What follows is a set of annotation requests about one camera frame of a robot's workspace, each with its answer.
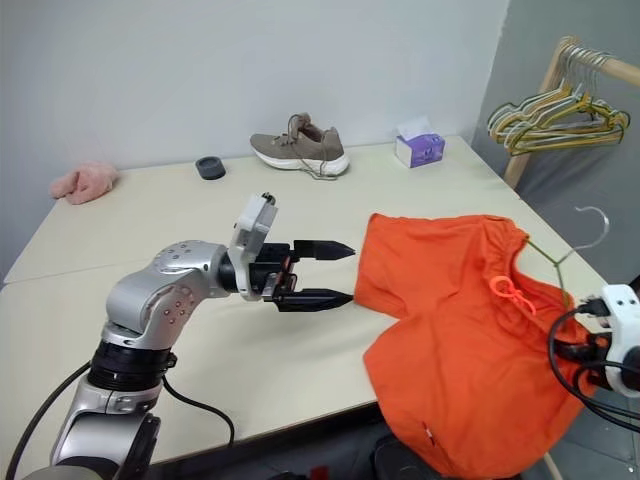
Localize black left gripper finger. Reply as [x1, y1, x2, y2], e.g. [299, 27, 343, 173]
[293, 239, 358, 263]
[277, 287, 356, 314]

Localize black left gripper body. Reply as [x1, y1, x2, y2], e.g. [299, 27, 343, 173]
[248, 241, 297, 302]

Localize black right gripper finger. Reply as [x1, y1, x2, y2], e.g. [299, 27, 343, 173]
[553, 339, 589, 361]

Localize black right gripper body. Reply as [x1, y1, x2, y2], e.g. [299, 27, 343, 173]
[583, 332, 616, 387]

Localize green wire hanger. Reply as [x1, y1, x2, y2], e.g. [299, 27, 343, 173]
[524, 205, 612, 309]

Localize orange cloth garment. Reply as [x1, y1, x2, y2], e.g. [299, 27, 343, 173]
[353, 211, 602, 477]

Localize taupe sneaker with white sole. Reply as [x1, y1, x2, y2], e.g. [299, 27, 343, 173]
[249, 112, 351, 183]

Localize dark grey round container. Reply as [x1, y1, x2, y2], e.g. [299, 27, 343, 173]
[194, 155, 229, 183]

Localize purple tissue box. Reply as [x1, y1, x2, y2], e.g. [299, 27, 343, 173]
[394, 116, 448, 170]

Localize wooden clothes rack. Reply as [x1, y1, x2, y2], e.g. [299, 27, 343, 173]
[501, 35, 640, 190]

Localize pink fluffy cloth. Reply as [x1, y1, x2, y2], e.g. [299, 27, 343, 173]
[49, 160, 121, 206]

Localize pile of clothes hangers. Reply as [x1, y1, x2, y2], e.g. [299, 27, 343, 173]
[486, 42, 633, 149]

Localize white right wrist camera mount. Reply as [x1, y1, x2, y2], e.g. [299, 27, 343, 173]
[598, 283, 640, 397]

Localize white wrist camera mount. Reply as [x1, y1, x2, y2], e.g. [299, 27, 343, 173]
[598, 283, 640, 397]
[226, 191, 280, 302]

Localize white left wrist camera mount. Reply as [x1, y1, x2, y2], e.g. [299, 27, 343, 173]
[226, 191, 280, 302]

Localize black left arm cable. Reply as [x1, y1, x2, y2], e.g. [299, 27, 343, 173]
[0, 361, 237, 480]

